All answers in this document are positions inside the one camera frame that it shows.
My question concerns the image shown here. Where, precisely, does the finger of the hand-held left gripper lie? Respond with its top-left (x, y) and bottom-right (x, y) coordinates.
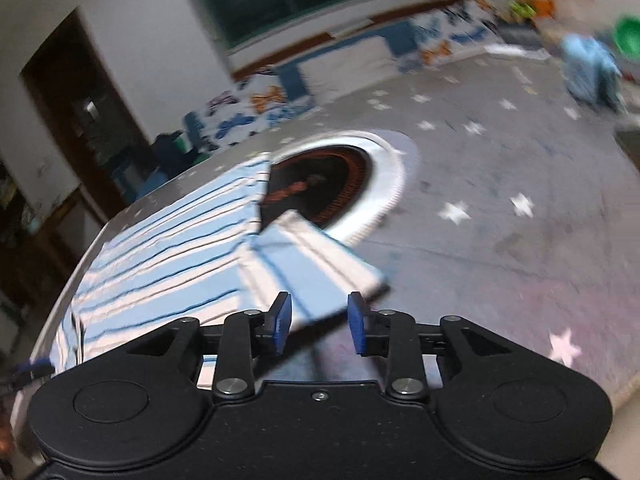
top-left (14, 357), bottom-right (56, 380)

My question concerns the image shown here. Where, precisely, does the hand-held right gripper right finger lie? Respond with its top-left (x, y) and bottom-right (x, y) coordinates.
top-left (346, 291), bottom-right (511, 404)

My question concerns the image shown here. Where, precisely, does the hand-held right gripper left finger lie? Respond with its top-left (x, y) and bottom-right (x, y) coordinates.
top-left (125, 291), bottom-right (293, 404)

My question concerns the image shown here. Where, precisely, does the light blue striped shirt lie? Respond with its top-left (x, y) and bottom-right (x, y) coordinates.
top-left (10, 152), bottom-right (391, 426)

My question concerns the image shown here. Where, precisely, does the grey star-print blanket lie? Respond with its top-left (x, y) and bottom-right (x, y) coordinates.
top-left (10, 42), bottom-right (640, 413)

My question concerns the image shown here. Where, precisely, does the dark blue bag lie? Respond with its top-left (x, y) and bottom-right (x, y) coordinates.
top-left (151, 130), bottom-right (197, 182)

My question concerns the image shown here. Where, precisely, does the white and blue pillow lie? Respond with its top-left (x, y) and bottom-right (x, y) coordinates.
top-left (276, 35), bottom-right (402, 107)

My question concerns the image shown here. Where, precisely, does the dark wooden doorway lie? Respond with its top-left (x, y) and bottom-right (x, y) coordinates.
top-left (19, 6), bottom-right (157, 213)

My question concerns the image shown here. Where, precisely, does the light blue cloth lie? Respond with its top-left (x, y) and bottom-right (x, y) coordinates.
top-left (559, 34), bottom-right (627, 112)

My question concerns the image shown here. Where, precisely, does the yellow-green toy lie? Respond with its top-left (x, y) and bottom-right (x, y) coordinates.
top-left (507, 0), bottom-right (536, 22)

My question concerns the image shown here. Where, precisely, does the green basin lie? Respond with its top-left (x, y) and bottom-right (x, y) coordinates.
top-left (612, 12), bottom-right (640, 57)

